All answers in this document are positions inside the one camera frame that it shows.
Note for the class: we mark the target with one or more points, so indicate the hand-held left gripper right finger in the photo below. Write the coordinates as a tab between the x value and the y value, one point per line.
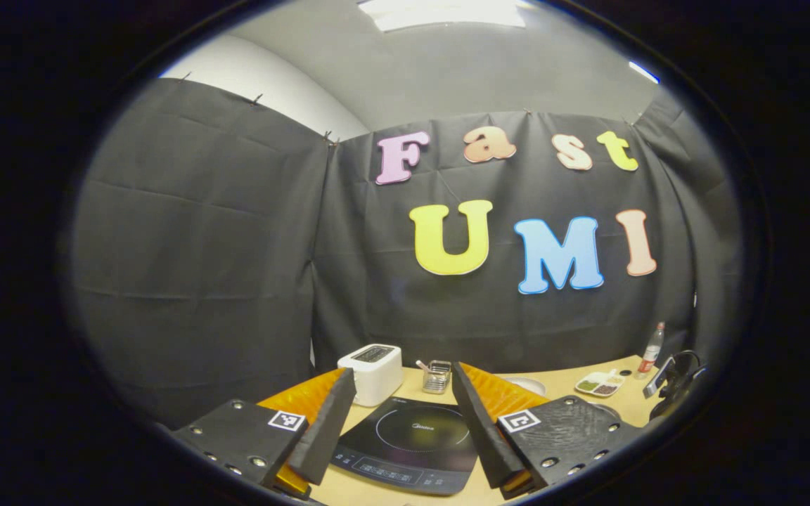
482	429

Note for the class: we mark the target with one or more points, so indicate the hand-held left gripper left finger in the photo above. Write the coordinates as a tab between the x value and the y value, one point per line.
328	429

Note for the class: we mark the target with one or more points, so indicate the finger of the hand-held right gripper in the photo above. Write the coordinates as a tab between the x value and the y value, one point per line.
659	378

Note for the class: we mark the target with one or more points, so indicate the black induction cooktop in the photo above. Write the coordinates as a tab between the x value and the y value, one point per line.
412	439

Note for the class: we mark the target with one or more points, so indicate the clear bottle with red label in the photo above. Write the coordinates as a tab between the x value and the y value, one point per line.
651	351

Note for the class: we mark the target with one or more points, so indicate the white round plate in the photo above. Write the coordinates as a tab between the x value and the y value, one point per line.
524	385

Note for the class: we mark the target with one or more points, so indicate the white divided dish with beans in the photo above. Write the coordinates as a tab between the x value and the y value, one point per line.
598	384

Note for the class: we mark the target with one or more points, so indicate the white toaster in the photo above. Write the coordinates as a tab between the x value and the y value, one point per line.
373	376

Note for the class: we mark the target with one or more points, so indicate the small ceiling light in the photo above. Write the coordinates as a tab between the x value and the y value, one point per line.
644	72

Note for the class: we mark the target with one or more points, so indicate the large ceiling light panel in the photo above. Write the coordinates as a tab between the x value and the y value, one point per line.
447	13

